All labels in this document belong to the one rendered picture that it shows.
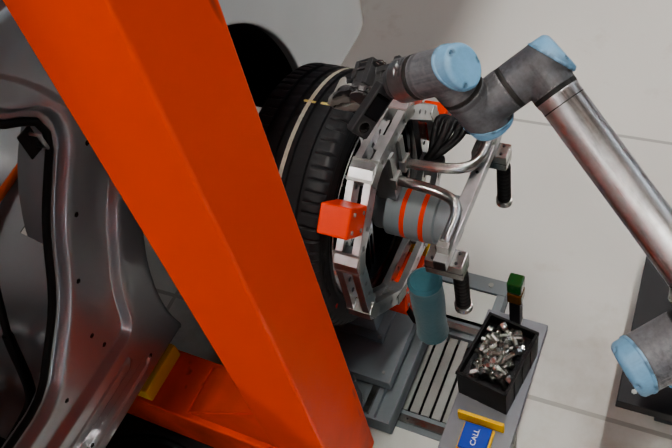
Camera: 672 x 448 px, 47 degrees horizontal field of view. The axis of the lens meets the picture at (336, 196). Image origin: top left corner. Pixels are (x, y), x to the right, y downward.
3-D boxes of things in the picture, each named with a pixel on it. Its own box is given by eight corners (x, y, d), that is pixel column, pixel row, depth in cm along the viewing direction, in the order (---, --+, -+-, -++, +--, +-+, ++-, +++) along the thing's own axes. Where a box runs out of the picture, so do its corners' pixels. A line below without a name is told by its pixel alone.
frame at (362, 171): (427, 193, 235) (408, 54, 194) (448, 198, 232) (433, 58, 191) (357, 345, 205) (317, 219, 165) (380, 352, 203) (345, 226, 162)
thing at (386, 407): (350, 277, 280) (345, 262, 273) (445, 303, 266) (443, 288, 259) (290, 399, 254) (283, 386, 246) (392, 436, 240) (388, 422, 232)
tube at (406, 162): (424, 122, 198) (420, 92, 190) (498, 136, 190) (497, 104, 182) (399, 172, 188) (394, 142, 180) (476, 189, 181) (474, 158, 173)
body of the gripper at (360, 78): (377, 79, 167) (418, 69, 158) (367, 114, 164) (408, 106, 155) (352, 61, 163) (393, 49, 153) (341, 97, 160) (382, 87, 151)
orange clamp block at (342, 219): (337, 198, 175) (320, 201, 167) (369, 205, 172) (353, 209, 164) (332, 228, 176) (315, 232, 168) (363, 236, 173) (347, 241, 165)
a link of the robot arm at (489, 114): (530, 119, 148) (495, 78, 142) (481, 154, 152) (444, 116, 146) (517, 94, 156) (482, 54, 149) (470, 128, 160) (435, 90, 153)
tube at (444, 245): (396, 179, 187) (390, 149, 179) (473, 196, 180) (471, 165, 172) (368, 235, 178) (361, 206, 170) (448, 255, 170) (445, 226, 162)
